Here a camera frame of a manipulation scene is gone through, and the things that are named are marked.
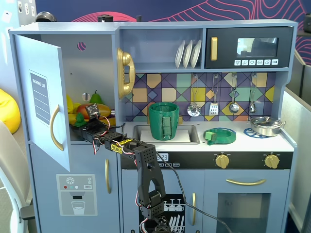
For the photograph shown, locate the grey toy sink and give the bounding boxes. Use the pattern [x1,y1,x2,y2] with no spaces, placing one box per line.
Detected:
[132,124,201,145]

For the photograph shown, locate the metal pot lid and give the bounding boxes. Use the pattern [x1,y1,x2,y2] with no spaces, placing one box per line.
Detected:
[250,116,283,128]

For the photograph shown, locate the yellow bean bag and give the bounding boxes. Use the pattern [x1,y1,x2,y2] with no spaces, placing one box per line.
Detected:
[0,88,21,134]

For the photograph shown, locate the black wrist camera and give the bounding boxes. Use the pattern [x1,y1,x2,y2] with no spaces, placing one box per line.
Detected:
[85,102,102,120]

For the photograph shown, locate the red white servo wire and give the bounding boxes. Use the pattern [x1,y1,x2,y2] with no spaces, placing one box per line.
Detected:
[93,115,111,155]

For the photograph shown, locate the yellow toy banana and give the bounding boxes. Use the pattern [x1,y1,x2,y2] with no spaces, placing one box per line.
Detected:
[66,94,82,125]

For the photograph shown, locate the blue fridge door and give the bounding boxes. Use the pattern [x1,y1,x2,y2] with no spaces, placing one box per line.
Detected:
[13,33,71,172]

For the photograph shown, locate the gold toy telephone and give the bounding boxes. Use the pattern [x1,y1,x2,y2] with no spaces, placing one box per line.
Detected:
[116,47,136,100]

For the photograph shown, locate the metal toy pot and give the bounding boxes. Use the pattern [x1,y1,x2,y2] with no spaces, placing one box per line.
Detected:
[247,118,286,137]

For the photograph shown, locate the gold microwave handle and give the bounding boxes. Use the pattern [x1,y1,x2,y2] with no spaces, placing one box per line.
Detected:
[210,36,219,62]

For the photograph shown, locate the white office chair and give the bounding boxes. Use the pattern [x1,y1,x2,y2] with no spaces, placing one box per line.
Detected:
[0,119,35,233]

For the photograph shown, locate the white toy plate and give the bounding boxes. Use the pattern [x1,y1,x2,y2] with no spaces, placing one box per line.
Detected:
[174,39,186,69]
[190,39,203,69]
[182,39,194,69]

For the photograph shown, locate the yellow toy fruit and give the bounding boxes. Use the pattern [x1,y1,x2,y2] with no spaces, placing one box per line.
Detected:
[101,116,117,127]

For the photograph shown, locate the green printed cup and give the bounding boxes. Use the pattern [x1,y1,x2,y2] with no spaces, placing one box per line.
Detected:
[148,102,181,142]

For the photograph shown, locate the green round dish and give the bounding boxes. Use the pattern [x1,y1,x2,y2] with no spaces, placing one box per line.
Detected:
[203,127,237,146]

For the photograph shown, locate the green toy pear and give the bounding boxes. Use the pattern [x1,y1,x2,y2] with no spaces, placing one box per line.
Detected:
[89,90,103,105]

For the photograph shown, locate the red yellow toy mango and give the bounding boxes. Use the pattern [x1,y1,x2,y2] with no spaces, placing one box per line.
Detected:
[76,103,113,120]

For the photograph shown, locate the gold curved fridge door handle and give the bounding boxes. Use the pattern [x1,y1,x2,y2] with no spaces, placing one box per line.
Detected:
[50,104,65,151]

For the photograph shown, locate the gold freezer door handle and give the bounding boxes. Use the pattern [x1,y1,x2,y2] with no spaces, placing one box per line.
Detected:
[104,158,112,194]

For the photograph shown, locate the blue toy kitchen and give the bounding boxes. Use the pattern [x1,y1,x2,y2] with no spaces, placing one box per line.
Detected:
[8,20,299,233]

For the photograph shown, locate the metal ladle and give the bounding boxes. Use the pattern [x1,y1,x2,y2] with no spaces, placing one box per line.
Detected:
[228,73,240,114]

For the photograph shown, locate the gold stove knob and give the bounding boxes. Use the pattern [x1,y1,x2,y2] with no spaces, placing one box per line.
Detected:
[215,153,230,169]
[264,153,280,169]

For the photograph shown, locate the metal skimmer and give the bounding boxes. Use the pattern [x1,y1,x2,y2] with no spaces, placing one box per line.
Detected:
[187,74,203,117]

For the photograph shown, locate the gold dishwasher handle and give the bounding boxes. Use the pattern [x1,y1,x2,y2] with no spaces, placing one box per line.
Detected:
[191,192,197,226]

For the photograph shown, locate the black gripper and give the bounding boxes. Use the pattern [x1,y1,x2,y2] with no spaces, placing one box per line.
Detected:
[69,118,118,144]

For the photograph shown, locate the black toy microwave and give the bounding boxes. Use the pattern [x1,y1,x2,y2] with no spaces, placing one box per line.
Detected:
[204,26,294,69]

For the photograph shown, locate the metal slotted spatula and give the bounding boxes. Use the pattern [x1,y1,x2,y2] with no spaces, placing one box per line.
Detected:
[208,74,219,117]

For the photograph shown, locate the gold oven handle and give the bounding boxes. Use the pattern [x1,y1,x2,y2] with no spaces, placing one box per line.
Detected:
[225,178,267,186]

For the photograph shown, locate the black camera cable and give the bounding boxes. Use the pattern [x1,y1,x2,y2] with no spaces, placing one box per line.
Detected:
[155,151,234,233]

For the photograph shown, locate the metal spoon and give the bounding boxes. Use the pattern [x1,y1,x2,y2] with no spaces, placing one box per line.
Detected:
[248,73,258,114]

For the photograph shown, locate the grey office partition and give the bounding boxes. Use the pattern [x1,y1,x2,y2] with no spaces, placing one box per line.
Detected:
[283,46,311,217]

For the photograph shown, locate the round black device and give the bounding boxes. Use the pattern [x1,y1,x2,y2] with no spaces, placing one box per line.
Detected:
[35,11,57,23]

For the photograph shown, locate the blue round trivet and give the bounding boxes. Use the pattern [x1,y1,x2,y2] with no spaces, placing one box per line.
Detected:
[243,127,276,139]

